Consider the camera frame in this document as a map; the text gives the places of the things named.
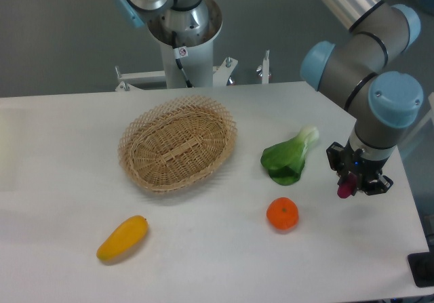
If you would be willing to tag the orange tangerine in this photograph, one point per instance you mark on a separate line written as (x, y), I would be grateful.
(283, 214)

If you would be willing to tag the green bok choy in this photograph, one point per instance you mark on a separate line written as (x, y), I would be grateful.
(285, 161)

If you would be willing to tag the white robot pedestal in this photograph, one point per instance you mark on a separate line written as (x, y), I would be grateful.
(186, 42)

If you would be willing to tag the black device at table edge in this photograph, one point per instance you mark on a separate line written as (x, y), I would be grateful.
(421, 266)

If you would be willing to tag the woven wicker basket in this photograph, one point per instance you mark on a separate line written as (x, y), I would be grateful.
(177, 143)

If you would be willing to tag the purple sweet potato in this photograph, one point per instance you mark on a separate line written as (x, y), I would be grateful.
(347, 188)

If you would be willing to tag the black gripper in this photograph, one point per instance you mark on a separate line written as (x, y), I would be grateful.
(347, 162)

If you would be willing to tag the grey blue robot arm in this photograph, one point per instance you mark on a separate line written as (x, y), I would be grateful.
(384, 104)

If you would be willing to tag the yellow mango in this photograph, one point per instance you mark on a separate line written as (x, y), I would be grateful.
(128, 234)

